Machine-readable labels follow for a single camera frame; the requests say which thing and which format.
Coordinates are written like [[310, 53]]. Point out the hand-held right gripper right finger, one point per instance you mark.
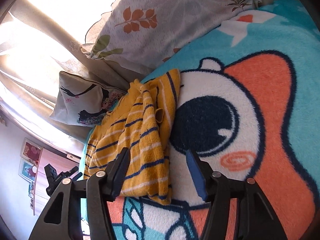
[[196, 173]]

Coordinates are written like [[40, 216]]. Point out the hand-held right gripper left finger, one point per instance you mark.
[[118, 178]]

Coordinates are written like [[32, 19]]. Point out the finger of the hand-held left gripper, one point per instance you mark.
[[75, 173]]

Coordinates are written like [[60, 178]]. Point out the yellow striped sweater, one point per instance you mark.
[[147, 135]]

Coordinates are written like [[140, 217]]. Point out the wooden wardrobe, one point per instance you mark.
[[50, 157]]

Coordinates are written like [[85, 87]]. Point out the floral figure print pillow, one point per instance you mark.
[[75, 100]]

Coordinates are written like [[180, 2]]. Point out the beige curtain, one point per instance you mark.
[[37, 87]]

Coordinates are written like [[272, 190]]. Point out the teal cartoon fleece blanket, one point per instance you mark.
[[250, 92]]

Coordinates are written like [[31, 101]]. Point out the leaf print pillow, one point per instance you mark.
[[150, 35]]

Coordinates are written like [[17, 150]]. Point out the blue wall poster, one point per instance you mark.
[[27, 170]]

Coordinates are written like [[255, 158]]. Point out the red flower wall poster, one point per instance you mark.
[[30, 148]]

